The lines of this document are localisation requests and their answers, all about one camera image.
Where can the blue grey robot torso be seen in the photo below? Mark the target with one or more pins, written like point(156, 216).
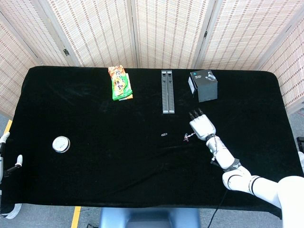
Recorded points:
point(149, 218)

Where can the black folded two-bar stand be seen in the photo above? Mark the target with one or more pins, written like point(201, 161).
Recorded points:
point(168, 95)

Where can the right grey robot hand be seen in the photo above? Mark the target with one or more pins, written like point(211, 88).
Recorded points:
point(202, 126)

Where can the woven bamboo folding screen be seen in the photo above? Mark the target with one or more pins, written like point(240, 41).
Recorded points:
point(166, 28)

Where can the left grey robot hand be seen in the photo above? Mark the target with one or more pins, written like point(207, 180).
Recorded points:
point(18, 160)

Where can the black velvet table cloth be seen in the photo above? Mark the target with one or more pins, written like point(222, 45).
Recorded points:
point(107, 154)

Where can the dark metal screen hinge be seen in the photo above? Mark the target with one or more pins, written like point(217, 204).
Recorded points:
point(205, 33)
point(66, 52)

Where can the white round lid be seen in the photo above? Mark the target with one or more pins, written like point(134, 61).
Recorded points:
point(61, 144)

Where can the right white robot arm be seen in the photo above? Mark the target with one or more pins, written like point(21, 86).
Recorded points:
point(223, 154)

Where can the green orange snack packet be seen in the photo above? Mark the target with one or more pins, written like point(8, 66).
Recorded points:
point(118, 83)

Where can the black cardboard box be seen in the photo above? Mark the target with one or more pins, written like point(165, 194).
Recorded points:
point(206, 92)

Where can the black box-shaped object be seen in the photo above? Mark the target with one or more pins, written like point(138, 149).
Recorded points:
point(301, 143)

